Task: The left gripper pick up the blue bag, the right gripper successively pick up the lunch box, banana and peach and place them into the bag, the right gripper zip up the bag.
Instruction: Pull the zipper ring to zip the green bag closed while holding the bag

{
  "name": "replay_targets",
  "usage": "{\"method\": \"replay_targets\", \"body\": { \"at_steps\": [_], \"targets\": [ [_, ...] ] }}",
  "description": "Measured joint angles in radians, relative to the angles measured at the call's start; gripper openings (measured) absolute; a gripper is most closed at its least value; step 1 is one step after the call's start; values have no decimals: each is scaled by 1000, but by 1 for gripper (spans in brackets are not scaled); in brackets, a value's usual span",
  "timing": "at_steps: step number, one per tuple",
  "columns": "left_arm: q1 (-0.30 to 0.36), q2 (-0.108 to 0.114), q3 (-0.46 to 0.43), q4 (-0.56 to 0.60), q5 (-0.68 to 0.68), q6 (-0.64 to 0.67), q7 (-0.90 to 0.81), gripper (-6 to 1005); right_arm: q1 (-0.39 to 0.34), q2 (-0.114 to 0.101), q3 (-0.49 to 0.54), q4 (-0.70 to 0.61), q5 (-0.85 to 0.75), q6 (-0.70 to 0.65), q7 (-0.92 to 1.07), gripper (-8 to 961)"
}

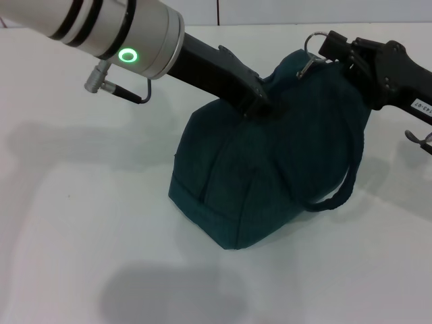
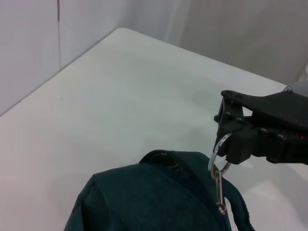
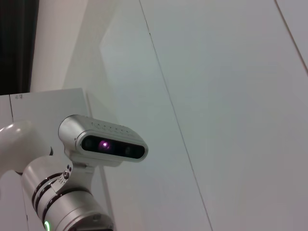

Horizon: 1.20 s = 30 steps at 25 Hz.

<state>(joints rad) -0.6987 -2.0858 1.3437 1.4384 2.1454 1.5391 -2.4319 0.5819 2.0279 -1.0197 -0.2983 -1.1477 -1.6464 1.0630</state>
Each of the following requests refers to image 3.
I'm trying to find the black curtain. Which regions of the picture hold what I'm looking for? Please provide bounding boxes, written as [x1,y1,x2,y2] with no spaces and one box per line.
[0,0,39,96]

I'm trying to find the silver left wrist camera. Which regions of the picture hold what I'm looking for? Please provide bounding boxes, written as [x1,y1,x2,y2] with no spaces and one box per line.
[58,115,149,191]

